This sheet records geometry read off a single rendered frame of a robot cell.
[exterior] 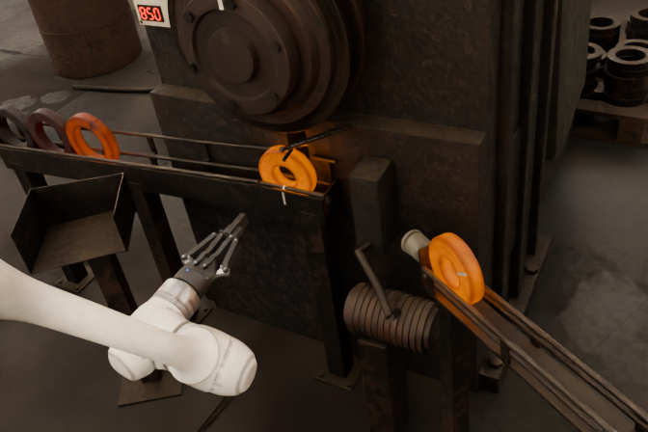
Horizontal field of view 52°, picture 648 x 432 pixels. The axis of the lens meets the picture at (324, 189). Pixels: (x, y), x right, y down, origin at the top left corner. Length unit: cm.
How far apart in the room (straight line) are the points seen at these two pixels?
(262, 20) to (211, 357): 65
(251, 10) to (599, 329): 151
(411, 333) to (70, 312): 79
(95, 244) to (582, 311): 153
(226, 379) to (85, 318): 29
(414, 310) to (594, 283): 101
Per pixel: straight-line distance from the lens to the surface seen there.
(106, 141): 208
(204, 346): 124
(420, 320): 157
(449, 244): 136
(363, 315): 161
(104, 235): 190
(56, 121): 223
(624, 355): 225
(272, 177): 171
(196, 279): 142
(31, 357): 258
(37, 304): 109
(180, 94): 190
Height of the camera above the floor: 168
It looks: 35 degrees down
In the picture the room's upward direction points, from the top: 9 degrees counter-clockwise
